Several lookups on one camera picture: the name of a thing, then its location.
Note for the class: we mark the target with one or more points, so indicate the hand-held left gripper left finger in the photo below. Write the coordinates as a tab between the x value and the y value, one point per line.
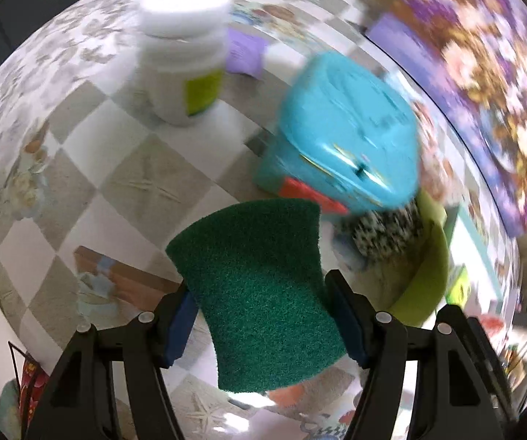
180	327

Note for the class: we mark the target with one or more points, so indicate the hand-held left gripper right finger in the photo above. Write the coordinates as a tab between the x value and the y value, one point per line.
348	325

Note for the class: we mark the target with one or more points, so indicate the green scouring sponge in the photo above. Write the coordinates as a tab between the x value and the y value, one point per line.
259	293

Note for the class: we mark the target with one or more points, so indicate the lime green cloth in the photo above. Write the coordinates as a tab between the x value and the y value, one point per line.
426	279

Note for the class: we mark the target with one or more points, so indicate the green tissue packet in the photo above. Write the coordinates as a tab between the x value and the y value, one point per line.
458	284

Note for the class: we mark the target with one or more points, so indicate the white tray box teal rim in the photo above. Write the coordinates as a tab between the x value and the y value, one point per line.
474	256

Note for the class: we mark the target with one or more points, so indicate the purple cloth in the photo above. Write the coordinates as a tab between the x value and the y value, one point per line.
244	52

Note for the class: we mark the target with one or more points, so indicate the printed checkered tablecloth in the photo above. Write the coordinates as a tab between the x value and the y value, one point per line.
130	183

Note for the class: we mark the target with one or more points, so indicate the red printed packet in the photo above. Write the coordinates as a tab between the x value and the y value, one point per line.
34	380

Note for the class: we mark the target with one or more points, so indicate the teal plastic lidded box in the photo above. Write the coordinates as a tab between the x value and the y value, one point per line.
350	128

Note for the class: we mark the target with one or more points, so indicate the white bottle with green label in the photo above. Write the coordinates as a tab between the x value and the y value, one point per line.
176	68

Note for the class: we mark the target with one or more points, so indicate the flower painting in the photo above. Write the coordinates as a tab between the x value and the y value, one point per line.
488	87

